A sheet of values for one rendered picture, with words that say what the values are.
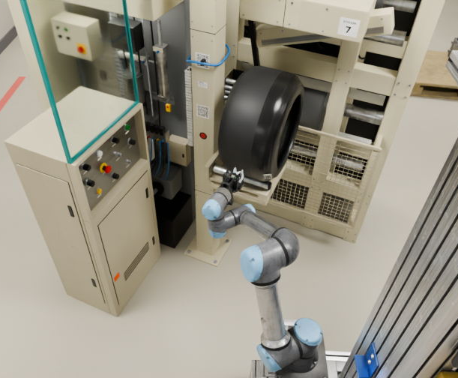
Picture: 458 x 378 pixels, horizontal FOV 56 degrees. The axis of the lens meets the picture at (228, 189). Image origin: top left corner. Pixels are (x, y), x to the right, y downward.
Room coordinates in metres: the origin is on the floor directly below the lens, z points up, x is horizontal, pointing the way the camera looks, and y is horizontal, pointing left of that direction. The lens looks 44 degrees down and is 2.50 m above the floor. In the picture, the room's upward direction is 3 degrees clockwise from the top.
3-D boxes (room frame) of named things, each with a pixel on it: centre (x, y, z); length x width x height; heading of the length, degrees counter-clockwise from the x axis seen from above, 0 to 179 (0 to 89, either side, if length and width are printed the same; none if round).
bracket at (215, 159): (1.98, 0.05, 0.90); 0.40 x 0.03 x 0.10; 158
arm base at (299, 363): (0.86, -0.34, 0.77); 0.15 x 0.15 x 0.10
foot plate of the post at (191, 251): (1.99, 0.13, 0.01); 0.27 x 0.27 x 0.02; 68
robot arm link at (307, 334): (0.85, -0.33, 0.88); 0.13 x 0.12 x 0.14; 121
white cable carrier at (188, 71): (2.00, 0.22, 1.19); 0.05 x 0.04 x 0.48; 158
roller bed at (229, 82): (2.35, -0.05, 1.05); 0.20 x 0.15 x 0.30; 68
